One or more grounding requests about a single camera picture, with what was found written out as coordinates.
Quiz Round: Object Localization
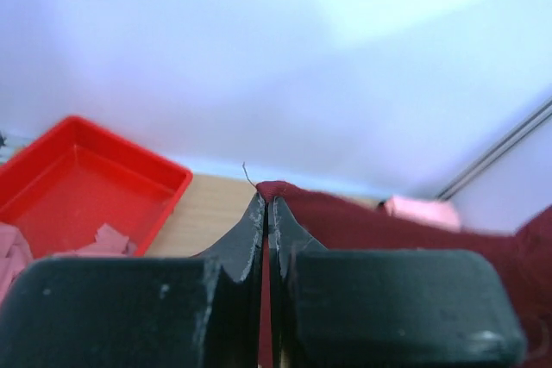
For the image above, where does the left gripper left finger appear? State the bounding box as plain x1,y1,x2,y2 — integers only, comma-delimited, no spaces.
1,195,264,367

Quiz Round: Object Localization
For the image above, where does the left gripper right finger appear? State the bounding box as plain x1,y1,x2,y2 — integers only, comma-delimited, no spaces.
268,198,527,367

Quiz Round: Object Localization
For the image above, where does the dark maroon t shirt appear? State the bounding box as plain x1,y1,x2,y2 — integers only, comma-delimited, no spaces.
256,181,551,367

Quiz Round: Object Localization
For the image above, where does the folded salmon pink t shirt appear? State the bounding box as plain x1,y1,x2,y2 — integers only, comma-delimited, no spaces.
383,196,461,232

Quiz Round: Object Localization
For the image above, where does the red plastic bin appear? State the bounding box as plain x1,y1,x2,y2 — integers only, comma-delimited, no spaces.
1,116,193,258

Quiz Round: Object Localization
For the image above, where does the pink crumpled t shirt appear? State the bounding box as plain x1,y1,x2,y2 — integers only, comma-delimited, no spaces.
1,223,136,302

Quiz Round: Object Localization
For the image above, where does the right aluminium frame post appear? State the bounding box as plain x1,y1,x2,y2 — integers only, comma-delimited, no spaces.
436,97,551,200

